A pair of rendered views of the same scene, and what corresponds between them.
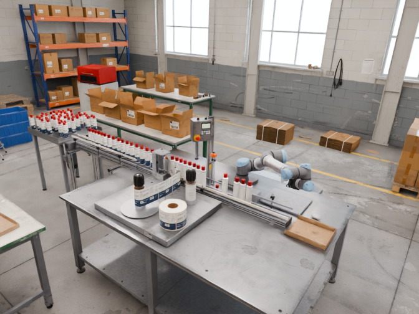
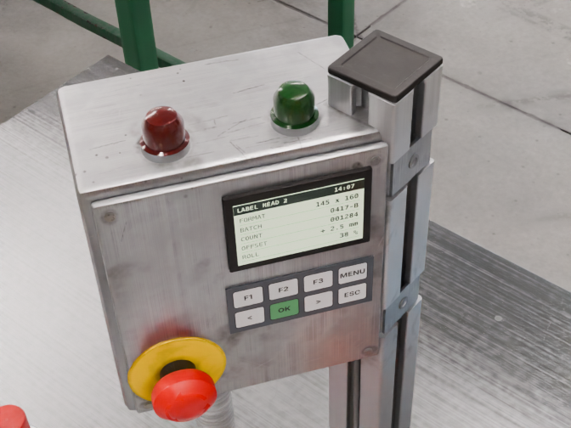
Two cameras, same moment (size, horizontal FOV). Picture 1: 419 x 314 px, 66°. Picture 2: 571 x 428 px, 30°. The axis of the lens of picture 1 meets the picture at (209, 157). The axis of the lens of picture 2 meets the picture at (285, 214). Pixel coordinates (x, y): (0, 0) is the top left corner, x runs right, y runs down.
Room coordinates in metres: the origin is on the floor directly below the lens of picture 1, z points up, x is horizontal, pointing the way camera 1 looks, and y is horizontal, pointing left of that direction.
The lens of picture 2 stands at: (2.26, 0.01, 1.84)
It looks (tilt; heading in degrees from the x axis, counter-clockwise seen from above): 44 degrees down; 6
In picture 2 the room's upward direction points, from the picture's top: 2 degrees counter-clockwise
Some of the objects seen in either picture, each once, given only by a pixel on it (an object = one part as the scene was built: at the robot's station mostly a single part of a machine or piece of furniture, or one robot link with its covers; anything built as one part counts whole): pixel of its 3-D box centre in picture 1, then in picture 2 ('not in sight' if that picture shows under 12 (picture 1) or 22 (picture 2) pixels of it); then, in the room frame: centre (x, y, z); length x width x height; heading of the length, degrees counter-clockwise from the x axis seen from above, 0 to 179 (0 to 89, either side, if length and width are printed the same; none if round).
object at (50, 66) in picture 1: (83, 56); not in sight; (9.41, 3.64, 1.26); 2.78 x 0.61 x 2.51; 143
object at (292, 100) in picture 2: not in sight; (294, 104); (2.70, 0.04, 1.49); 0.03 x 0.03 x 0.02
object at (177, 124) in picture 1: (177, 120); not in sight; (4.35, 0.46, 0.97); 0.51 x 0.39 x 0.37; 149
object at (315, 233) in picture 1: (310, 230); not in sight; (2.00, -0.77, 0.85); 0.30 x 0.26 x 0.04; 55
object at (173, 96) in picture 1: (166, 108); not in sight; (7.29, 1.04, 0.39); 2.20 x 0.80 x 0.78; 53
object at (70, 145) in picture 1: (70, 155); not in sight; (3.61, 1.70, 0.71); 0.15 x 0.12 x 0.34; 145
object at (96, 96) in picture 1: (101, 100); not in sight; (5.39, 1.86, 0.97); 0.45 x 0.40 x 0.37; 145
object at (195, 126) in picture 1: (201, 129); (233, 233); (2.71, 0.08, 1.38); 0.17 x 0.10 x 0.19; 110
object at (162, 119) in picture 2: not in sight; (163, 130); (2.68, 0.11, 1.49); 0.03 x 0.03 x 0.02
